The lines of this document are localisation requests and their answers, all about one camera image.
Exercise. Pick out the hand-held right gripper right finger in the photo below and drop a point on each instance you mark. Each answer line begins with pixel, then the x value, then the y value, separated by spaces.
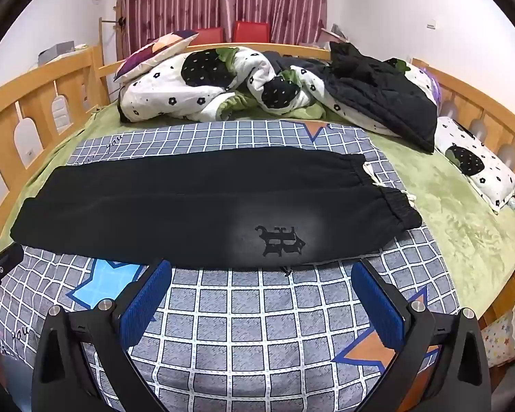
pixel 377 304

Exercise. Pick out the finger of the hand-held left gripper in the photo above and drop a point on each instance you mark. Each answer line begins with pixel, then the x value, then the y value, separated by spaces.
pixel 6 261

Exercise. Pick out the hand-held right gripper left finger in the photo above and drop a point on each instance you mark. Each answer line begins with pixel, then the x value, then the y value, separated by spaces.
pixel 148 296

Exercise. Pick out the black pants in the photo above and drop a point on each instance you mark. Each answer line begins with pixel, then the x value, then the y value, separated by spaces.
pixel 176 210

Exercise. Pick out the grey checked star-print blanket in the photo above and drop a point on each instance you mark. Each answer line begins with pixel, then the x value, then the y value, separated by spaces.
pixel 249 322

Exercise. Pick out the green plush bed sheet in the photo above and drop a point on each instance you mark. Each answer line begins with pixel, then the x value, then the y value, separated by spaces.
pixel 446 223

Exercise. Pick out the star-print waste bin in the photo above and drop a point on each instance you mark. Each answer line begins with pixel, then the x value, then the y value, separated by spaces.
pixel 504 339

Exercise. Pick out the white strawberry-print pillow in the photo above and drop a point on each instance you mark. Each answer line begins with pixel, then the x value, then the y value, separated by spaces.
pixel 476 158

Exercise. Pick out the white flower-print quilt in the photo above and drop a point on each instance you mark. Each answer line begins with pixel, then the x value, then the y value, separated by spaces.
pixel 171 90

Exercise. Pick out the black quilted jacket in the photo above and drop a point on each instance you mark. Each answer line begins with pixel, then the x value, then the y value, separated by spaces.
pixel 369 94

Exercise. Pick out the grey box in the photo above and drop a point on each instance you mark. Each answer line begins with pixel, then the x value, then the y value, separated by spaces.
pixel 55 53

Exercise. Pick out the purple cloth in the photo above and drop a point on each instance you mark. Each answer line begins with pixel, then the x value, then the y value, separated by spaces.
pixel 433 86

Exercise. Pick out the wooden clothes rack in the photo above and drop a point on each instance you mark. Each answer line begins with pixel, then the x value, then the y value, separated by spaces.
pixel 102 51

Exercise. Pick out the colourful patterned pillow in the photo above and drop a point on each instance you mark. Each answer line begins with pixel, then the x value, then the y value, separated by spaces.
pixel 154 51

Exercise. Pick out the red chair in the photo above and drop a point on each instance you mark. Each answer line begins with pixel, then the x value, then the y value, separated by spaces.
pixel 208 36
pixel 251 32

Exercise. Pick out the dark red striped curtain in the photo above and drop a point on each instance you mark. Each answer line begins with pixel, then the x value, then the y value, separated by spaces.
pixel 223 0

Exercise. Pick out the wooden bed frame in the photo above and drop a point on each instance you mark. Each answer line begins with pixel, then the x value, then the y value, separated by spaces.
pixel 8 137

